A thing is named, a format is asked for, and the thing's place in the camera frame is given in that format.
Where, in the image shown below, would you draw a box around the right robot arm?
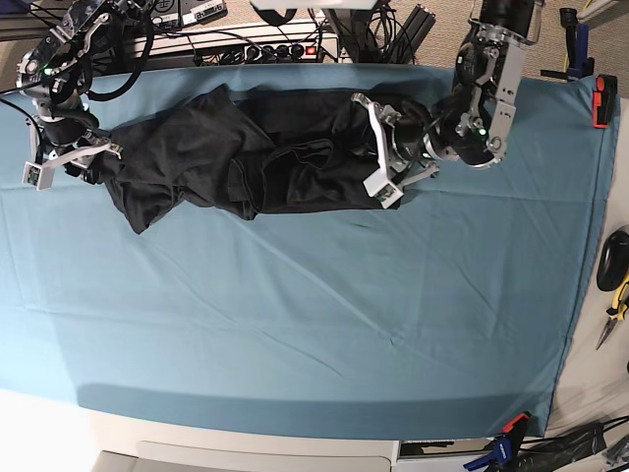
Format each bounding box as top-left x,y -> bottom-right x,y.
16,1 -> 154,191

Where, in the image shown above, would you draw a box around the black power strip red switch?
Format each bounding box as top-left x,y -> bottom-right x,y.
193,43 -> 322,67

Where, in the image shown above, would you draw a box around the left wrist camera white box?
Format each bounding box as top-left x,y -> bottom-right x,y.
363,170 -> 404,208

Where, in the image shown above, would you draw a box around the black T-shirt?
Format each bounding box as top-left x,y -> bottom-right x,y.
97,87 -> 378,233

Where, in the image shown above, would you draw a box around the blue table cloth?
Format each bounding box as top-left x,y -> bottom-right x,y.
1,78 -> 619,440

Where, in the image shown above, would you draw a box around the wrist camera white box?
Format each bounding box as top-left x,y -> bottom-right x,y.
363,170 -> 404,208
22,161 -> 55,191

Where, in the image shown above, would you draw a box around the black computer mouse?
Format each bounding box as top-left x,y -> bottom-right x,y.
597,230 -> 628,292

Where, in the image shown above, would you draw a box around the orange black clamp top right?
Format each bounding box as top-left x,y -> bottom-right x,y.
592,74 -> 617,129

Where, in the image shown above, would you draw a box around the yellow handled pliers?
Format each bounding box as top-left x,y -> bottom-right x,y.
596,274 -> 628,350

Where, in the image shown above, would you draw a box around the black aluminium extrusion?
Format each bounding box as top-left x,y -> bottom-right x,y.
389,4 -> 435,64

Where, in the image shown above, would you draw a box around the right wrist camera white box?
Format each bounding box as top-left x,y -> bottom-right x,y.
22,161 -> 55,191

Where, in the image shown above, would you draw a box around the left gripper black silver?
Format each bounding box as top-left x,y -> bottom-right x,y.
351,92 -> 439,190

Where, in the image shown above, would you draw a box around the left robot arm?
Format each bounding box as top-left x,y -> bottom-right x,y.
352,1 -> 544,207

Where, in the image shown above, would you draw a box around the blue bar clamp top right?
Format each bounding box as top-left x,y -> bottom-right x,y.
540,8 -> 595,82

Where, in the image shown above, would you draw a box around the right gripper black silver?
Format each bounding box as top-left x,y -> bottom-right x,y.
31,112 -> 123,185

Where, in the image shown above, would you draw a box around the orange blue clamp bottom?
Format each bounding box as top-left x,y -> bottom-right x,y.
463,411 -> 531,472

